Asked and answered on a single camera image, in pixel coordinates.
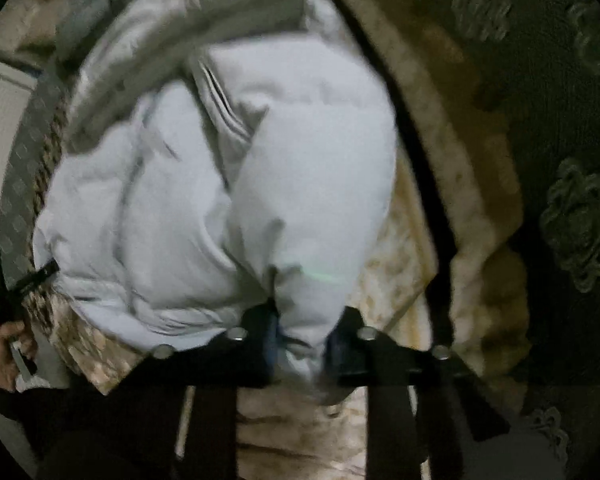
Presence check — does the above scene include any person's left hand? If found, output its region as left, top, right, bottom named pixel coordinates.
left=0, top=320, right=40, bottom=393

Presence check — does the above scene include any light blue down jacket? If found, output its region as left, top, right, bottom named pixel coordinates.
left=32, top=0, right=401, bottom=406

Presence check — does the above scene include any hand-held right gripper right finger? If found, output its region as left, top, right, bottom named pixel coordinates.
left=325, top=307, right=511, bottom=480

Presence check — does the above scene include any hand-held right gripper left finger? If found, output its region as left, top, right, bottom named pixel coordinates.
left=145, top=302, right=281, bottom=480

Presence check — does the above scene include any dark brown floral fleece blanket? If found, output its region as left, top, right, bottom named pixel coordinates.
left=27, top=85, right=73, bottom=271

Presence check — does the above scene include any person's left forearm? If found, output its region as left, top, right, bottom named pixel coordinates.
left=0, top=377, right=76, bottom=456

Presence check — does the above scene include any white sliding wardrobe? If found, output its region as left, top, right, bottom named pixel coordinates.
left=0, top=55, right=36, bottom=271

